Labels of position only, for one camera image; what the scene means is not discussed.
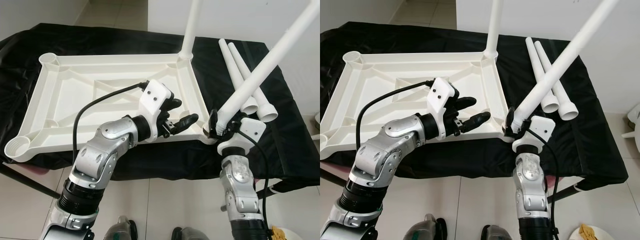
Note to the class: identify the white plastic table top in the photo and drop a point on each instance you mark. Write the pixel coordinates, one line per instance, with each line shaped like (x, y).
(75, 95)
(380, 95)

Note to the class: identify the white plastic table leg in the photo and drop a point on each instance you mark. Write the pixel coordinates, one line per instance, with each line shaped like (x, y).
(267, 112)
(270, 55)
(494, 27)
(567, 110)
(231, 60)
(190, 27)
(565, 55)
(536, 57)

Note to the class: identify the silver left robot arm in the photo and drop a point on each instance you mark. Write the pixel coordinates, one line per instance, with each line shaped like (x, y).
(95, 160)
(380, 157)

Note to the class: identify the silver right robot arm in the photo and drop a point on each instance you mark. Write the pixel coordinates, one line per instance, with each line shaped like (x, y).
(532, 187)
(240, 190)

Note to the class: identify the black table cloth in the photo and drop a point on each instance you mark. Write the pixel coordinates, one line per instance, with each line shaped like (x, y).
(290, 145)
(595, 145)

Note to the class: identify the white plastic chair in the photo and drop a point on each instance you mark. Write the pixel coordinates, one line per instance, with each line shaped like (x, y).
(632, 120)
(316, 125)

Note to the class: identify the grey right robot foot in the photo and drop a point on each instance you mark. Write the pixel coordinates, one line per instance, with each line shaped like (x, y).
(500, 233)
(191, 234)

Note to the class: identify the grey robot foot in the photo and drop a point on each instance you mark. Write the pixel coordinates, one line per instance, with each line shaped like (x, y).
(191, 234)
(500, 233)
(424, 229)
(120, 229)

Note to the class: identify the grey left robot foot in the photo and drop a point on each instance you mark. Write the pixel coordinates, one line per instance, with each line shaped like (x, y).
(424, 229)
(120, 229)

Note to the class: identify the white round plate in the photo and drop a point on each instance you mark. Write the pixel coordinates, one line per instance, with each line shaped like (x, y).
(292, 235)
(605, 234)

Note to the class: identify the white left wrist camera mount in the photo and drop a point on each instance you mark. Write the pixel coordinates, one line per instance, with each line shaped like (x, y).
(152, 95)
(440, 92)

